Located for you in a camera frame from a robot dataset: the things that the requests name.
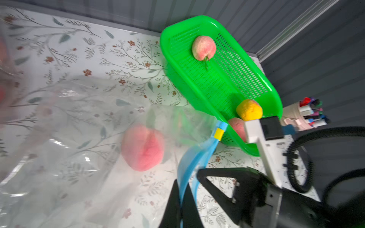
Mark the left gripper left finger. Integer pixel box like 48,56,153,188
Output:
159,180,181,228

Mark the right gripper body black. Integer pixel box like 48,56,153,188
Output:
232,171,365,228

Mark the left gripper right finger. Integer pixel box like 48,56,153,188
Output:
182,184,204,228

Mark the pink peach bottom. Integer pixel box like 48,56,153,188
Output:
229,118,247,142

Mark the pink peach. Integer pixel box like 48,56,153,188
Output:
121,124,164,172
229,118,247,142
192,36,216,61

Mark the yellow peach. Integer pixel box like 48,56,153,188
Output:
236,99,263,121

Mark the pink peach top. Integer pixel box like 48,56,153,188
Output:
192,36,216,61

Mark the clear zip-top bag blue zipper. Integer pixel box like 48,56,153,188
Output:
1,21,24,124

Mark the green plastic basket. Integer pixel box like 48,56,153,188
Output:
159,15,283,157

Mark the pink pen cup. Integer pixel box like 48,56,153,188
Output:
280,97,331,132

